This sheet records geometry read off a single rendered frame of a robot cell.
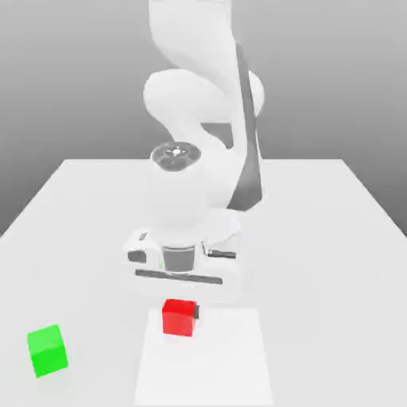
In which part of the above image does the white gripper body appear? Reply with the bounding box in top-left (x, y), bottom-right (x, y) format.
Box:
top-left (126, 259), bottom-right (238, 298)

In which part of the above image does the small red cube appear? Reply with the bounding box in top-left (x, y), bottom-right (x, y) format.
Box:
top-left (161, 298), bottom-right (198, 338)

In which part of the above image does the small green cube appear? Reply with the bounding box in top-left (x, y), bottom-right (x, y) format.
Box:
top-left (26, 324), bottom-right (70, 379)

